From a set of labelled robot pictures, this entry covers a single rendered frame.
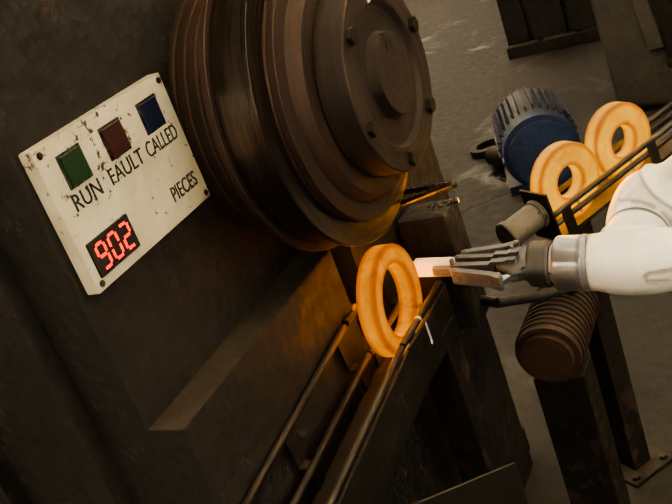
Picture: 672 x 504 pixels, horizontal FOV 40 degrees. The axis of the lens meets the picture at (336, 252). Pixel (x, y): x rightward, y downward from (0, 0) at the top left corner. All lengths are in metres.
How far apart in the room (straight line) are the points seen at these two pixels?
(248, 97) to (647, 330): 1.73
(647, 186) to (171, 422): 0.83
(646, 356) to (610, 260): 1.14
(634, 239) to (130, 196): 0.74
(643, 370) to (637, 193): 1.03
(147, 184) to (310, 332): 0.37
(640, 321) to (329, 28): 1.69
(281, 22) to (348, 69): 0.11
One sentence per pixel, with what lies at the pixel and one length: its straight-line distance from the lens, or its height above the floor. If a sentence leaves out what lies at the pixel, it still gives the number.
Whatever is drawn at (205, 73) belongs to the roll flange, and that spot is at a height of 1.22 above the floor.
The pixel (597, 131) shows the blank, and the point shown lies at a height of 0.77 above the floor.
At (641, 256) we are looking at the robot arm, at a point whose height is 0.75.
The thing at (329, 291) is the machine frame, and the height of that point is 0.82.
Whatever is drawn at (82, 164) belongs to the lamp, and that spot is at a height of 1.20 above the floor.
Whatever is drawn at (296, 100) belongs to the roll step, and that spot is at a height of 1.15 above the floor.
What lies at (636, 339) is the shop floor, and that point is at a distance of 2.65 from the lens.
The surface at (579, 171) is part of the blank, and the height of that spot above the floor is 0.71.
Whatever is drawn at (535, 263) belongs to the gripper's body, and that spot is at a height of 0.75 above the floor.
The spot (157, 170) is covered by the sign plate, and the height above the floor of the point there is 1.14.
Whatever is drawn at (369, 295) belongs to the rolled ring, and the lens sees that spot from 1.43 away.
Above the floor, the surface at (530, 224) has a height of 0.68.
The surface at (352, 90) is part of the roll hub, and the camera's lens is 1.21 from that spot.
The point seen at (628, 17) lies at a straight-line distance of 4.11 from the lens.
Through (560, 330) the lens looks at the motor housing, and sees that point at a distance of 1.75.
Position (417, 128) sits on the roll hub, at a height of 1.02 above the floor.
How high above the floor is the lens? 1.42
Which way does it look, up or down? 22 degrees down
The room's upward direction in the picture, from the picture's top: 21 degrees counter-clockwise
